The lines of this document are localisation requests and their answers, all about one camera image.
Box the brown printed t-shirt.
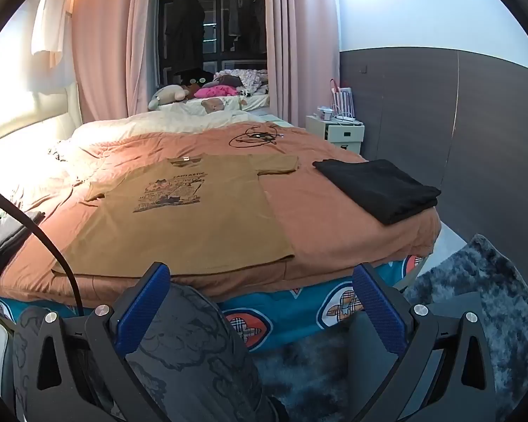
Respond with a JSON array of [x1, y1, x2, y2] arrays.
[[52, 154, 300, 279]]

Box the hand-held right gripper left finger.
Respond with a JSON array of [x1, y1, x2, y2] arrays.
[[35, 261, 172, 422]]

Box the orange blanket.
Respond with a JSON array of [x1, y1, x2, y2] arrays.
[[0, 122, 443, 308]]

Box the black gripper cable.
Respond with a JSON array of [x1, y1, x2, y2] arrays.
[[0, 182, 82, 317]]

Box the pink cloth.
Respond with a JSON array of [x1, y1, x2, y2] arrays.
[[196, 85, 240, 98]]

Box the white hanging cloth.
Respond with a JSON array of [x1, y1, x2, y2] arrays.
[[29, 0, 73, 69]]

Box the grey folded clothes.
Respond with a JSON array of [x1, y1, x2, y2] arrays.
[[0, 210, 47, 280]]

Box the grey shaggy rug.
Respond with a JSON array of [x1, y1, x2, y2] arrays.
[[255, 233, 528, 422]]

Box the black hanging coat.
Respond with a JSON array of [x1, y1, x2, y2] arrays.
[[165, 0, 205, 75]]

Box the white printed bedding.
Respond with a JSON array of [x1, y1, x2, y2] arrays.
[[158, 94, 271, 117]]

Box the dark window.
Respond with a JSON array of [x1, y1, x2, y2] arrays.
[[154, 0, 269, 84]]

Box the beige headboard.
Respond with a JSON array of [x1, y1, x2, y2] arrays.
[[0, 81, 82, 185]]

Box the striped gift bag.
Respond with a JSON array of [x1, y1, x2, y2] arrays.
[[329, 78, 355, 117]]

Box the cream plush toy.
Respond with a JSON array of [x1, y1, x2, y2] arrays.
[[147, 83, 190, 111]]

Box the black folded garment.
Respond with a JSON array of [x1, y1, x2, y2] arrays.
[[312, 158, 442, 226]]

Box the dark hanging garment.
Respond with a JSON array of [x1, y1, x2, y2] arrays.
[[226, 0, 247, 38], [246, 0, 267, 53]]

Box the pile of floral clothes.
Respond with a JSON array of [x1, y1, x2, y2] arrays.
[[213, 68, 270, 95]]

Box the tangled black cables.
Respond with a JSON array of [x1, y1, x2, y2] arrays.
[[229, 124, 287, 148]]

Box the teal printed bed sheet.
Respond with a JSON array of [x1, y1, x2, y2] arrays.
[[0, 252, 436, 352]]

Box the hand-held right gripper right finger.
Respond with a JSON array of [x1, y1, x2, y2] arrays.
[[351, 263, 496, 422]]

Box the pink curtain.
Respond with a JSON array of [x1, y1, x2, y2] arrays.
[[70, 0, 157, 124], [262, 0, 341, 128]]

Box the black plush with glowing eyes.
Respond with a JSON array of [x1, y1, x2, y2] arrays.
[[176, 70, 214, 89]]

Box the cream duvet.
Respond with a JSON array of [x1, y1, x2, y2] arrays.
[[48, 108, 309, 159]]

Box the white nightstand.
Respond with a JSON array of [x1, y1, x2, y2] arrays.
[[306, 114, 366, 155]]

